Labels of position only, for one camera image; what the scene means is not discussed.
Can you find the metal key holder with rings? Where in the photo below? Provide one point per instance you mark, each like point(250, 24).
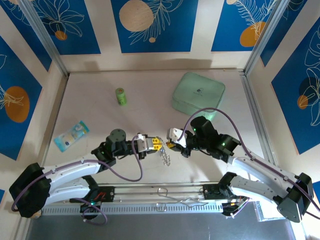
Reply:
point(166, 160)

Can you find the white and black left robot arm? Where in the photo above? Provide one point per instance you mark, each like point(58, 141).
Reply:
point(72, 171)

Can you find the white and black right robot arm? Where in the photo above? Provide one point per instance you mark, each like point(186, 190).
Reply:
point(257, 170)

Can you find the light blue wipes packet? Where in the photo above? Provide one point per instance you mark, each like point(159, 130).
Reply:
point(71, 136)

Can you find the green can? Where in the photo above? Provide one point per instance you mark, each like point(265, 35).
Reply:
point(121, 96)

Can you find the mint green zip pouch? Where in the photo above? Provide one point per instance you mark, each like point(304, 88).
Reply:
point(197, 90)

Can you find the black controller board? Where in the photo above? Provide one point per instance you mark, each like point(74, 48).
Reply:
point(90, 207)
point(228, 208)

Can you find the clear plastic bag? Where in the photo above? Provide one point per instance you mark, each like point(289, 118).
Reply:
point(271, 212)

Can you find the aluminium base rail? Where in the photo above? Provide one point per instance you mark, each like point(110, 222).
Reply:
point(140, 193)

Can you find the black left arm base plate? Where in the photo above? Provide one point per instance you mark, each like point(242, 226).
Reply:
point(107, 193)

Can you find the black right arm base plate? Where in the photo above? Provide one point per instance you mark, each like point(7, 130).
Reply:
point(211, 192)

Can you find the aluminium side rail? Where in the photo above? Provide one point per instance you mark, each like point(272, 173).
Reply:
point(254, 107)
point(53, 125)

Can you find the blue floral wall poster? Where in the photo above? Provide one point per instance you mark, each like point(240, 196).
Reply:
point(317, 191)
point(290, 112)
point(225, 30)
point(82, 37)
point(283, 25)
point(175, 37)
point(31, 37)
point(15, 75)

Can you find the aluminium frame post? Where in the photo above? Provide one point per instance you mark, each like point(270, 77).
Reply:
point(262, 37)
point(45, 37)

